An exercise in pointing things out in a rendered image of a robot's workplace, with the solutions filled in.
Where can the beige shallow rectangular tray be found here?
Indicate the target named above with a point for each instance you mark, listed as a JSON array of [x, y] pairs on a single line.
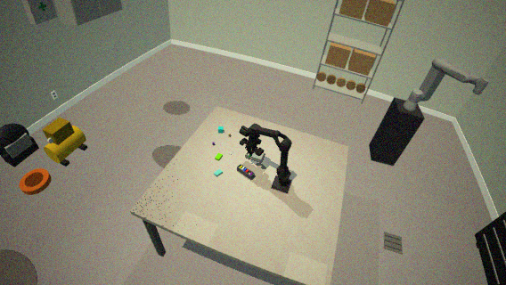
[[254, 156]]

